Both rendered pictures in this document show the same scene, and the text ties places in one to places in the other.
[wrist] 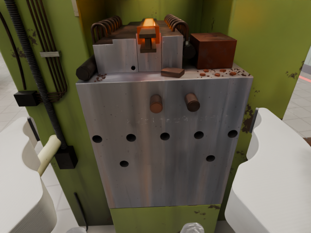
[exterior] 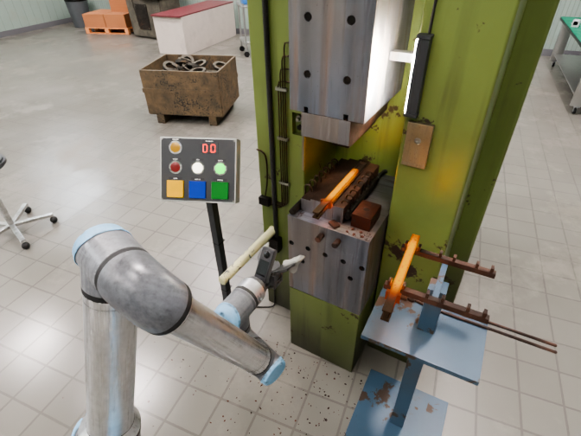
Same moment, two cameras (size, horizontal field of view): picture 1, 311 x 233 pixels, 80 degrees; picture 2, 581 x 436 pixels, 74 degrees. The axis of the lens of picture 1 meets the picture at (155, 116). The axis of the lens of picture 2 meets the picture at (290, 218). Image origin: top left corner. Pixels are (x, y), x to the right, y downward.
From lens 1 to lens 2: 1.27 m
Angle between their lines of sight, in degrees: 26
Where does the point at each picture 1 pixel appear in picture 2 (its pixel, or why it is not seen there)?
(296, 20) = (436, 213)
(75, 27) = (300, 175)
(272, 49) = (421, 225)
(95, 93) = (295, 221)
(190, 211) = (338, 311)
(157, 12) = (376, 153)
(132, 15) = (355, 150)
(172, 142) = (328, 259)
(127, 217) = (298, 297)
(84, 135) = not seen: hidden behind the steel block
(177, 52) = (340, 214)
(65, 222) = not seen: hidden behind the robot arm
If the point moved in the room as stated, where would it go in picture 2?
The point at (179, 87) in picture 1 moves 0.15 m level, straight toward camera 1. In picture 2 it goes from (333, 234) to (311, 253)
